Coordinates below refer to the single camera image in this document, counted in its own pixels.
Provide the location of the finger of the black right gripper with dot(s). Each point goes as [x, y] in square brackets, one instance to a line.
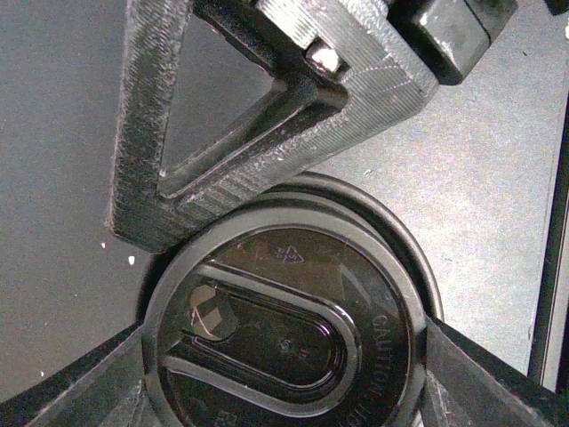
[341, 74]

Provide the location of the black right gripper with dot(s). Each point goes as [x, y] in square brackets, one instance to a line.
[450, 36]

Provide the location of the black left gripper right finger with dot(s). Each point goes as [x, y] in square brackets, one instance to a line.
[466, 385]

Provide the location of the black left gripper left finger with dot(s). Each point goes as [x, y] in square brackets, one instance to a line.
[86, 391]

